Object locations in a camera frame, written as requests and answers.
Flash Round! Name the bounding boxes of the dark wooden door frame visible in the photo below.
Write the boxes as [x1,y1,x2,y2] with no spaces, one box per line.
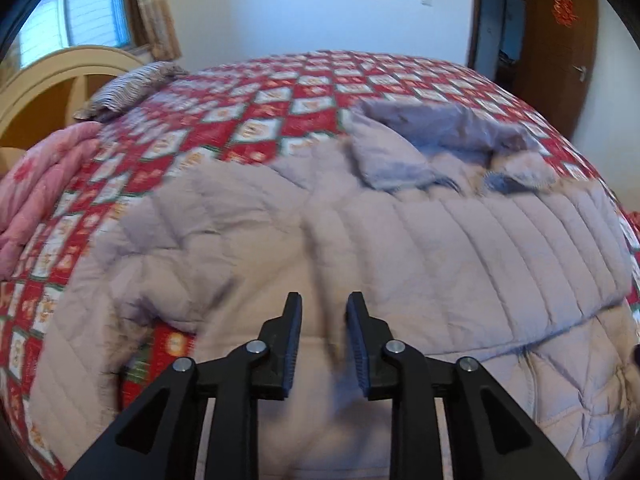
[466,0,532,92]

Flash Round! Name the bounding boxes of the red paper door decoration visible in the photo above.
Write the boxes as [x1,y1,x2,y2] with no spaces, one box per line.
[550,0,579,27]

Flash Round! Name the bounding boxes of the striped pillow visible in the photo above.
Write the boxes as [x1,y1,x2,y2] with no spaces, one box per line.
[75,61,190,122]

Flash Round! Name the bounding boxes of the red patterned bed quilt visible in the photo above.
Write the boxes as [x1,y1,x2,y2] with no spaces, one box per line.
[0,50,640,480]

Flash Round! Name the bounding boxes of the pink folded blanket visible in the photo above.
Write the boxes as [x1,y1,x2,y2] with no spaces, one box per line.
[0,122,102,281]

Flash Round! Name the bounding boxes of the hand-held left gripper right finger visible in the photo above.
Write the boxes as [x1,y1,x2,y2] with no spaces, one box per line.
[346,291,584,480]

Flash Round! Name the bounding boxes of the beige checked curtain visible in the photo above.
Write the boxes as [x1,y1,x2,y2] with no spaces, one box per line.
[127,0,182,62]

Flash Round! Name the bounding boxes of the cream wooden headboard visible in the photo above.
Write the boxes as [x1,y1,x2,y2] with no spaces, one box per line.
[0,45,151,152]

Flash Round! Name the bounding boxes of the light beige puffer jacket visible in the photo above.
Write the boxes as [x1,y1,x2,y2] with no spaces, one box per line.
[29,97,640,480]

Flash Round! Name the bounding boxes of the brown wooden door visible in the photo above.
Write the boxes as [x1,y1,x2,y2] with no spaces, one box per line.
[514,0,600,137]

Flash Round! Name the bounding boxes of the window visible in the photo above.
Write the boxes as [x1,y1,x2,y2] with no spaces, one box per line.
[15,0,135,70]

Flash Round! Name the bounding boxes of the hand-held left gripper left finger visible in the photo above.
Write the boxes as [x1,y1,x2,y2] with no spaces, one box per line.
[65,292,304,480]

